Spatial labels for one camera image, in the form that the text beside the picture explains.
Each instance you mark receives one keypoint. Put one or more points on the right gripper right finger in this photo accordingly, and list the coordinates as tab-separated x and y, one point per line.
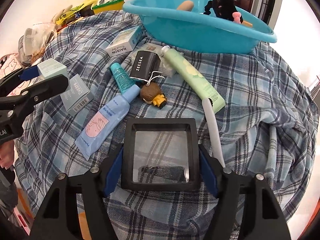
262	217

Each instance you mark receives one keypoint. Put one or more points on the light blue hand cream tube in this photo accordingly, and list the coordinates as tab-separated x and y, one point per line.
104	122

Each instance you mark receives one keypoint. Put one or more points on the white Raison box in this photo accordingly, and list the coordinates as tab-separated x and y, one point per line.
125	41

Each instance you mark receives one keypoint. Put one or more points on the clear plastic bag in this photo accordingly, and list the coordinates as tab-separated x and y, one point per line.
32	45

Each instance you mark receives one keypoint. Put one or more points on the black plush hair clip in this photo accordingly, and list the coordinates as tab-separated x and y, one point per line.
224	9

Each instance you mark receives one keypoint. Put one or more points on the brown haired doll keychain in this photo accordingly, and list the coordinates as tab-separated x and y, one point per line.
152	95

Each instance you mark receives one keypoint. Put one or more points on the yellow plastic bag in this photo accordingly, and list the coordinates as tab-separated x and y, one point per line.
69	11

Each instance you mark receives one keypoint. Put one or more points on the black square display frame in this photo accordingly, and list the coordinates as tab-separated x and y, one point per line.
160	154

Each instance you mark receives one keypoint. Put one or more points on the white wipes packet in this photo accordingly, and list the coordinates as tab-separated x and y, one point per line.
163	67

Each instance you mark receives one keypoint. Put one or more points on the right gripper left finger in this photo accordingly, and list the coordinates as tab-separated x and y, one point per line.
58	218

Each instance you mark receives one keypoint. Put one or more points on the pale green box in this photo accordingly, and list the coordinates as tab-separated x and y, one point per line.
51	68

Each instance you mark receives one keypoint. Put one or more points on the grey barcode box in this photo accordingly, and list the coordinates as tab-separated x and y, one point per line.
77	97

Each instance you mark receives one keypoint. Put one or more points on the green cream tube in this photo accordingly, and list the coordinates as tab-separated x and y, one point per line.
201	86

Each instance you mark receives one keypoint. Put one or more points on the teal small tube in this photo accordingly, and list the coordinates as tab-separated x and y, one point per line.
121	77

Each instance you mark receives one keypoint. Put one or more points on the yellow green container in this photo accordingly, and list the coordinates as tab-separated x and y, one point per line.
111	5

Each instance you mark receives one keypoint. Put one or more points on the blue plaid cloth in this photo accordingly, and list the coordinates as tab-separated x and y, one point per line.
268	125

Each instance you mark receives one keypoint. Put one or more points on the person's left hand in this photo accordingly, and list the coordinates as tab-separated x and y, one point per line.
7	154

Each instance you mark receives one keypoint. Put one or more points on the black Zeesea box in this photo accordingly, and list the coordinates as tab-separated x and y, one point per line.
145	63

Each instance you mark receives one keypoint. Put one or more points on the white slim stick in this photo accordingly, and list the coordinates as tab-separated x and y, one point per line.
213	131

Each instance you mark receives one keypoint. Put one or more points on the blue plastic basin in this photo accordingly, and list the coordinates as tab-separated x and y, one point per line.
181	23

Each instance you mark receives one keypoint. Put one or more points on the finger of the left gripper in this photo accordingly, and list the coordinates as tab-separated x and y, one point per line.
17	77
36	93

